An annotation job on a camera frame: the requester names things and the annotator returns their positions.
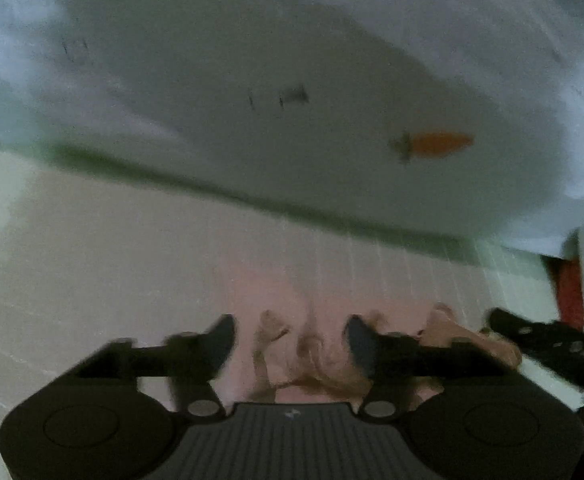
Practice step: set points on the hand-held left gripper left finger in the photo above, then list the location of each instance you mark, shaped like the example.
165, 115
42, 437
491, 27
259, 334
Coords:
221, 342

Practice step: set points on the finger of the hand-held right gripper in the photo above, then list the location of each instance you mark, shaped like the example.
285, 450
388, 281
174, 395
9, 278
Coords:
547, 340

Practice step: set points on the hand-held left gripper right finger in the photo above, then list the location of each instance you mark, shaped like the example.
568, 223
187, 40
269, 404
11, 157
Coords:
359, 347

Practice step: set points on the beige garment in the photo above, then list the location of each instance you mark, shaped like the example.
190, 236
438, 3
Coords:
322, 310

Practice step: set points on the red and white cloth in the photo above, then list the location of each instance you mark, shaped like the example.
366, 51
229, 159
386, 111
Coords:
577, 280

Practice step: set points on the green grid bed sheet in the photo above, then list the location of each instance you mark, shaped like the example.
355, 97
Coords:
96, 260

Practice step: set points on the carrot print light blue quilt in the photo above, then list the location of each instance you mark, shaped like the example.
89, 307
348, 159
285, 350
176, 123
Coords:
272, 85

